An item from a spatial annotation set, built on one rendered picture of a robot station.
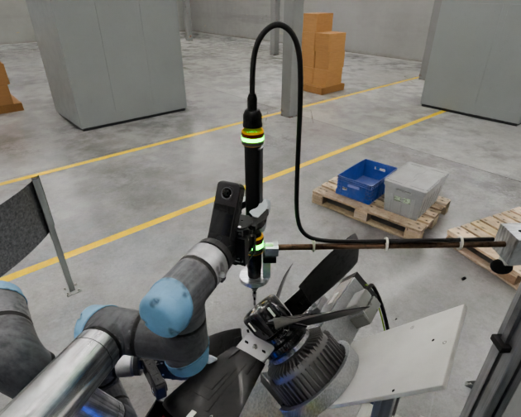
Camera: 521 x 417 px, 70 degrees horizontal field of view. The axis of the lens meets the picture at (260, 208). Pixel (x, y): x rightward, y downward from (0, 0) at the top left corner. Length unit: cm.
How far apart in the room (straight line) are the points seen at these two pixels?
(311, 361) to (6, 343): 69
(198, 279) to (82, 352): 19
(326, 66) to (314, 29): 81
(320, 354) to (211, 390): 30
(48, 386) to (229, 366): 55
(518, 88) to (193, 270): 742
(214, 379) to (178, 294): 50
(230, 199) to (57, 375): 35
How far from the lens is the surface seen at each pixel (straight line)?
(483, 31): 792
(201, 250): 62
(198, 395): 101
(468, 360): 287
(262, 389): 115
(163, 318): 56
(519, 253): 102
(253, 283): 88
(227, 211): 66
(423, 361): 96
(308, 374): 107
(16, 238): 275
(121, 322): 68
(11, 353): 84
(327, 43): 877
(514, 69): 778
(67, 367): 61
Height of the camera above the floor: 202
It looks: 30 degrees down
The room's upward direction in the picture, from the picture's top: straight up
